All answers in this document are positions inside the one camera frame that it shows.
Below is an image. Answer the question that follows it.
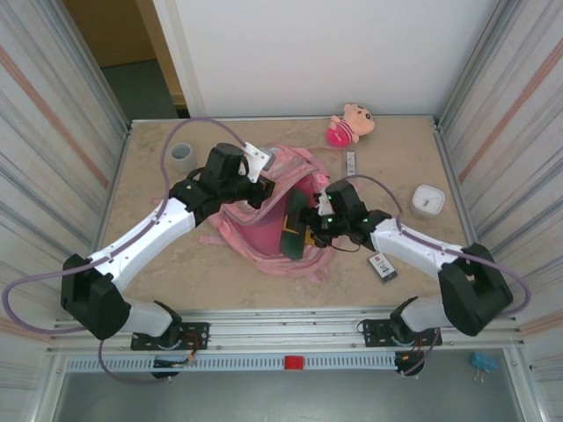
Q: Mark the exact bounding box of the pink plush doll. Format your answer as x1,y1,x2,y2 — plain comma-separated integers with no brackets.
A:
325,103,377,149

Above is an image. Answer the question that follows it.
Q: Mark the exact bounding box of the white door frame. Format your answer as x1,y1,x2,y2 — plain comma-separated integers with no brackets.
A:
151,0,208,119

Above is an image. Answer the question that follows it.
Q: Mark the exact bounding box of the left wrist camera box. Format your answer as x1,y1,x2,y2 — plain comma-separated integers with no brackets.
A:
243,142,278,182

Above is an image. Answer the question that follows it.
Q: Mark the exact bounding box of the blue binder clip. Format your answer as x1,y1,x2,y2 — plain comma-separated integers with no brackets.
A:
471,350,498,383

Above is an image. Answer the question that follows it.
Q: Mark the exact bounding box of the grey plastic cup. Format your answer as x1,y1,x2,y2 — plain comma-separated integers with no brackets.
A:
169,141,197,174

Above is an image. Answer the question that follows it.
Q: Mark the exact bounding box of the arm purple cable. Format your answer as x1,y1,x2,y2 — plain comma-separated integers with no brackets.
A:
347,174,531,377
2,117,247,384

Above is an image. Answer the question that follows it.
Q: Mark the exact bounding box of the white square clock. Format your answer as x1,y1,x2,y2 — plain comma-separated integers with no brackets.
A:
411,184,447,218

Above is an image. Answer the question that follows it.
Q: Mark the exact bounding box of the black labelled packet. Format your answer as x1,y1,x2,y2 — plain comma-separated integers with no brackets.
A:
367,252,399,284

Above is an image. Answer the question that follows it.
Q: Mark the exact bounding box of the aluminium table frame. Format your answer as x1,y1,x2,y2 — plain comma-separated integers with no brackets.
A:
46,114,527,353

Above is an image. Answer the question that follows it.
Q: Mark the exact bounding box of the white slotted cable duct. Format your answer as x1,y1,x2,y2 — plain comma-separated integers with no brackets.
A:
65,353,397,373

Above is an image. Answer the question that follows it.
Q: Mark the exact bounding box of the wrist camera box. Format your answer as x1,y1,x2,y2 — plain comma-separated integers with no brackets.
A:
243,142,278,182
312,191,332,217

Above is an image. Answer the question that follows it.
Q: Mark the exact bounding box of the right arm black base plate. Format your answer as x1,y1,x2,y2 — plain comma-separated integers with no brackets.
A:
361,316,442,349

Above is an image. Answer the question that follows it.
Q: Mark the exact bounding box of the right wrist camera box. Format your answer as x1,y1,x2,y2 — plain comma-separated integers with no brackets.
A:
312,191,332,217

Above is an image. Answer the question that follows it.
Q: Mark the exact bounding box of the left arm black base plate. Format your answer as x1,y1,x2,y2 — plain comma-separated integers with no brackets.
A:
131,322,210,352

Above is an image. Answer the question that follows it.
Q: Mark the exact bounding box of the pink backpack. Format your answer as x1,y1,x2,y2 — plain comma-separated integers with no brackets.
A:
151,143,348,283

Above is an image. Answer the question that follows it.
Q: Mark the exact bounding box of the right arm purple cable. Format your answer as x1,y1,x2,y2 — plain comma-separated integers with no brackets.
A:
347,174,531,377

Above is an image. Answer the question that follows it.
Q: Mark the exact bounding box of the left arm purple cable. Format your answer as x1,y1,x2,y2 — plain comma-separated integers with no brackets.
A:
2,117,247,384

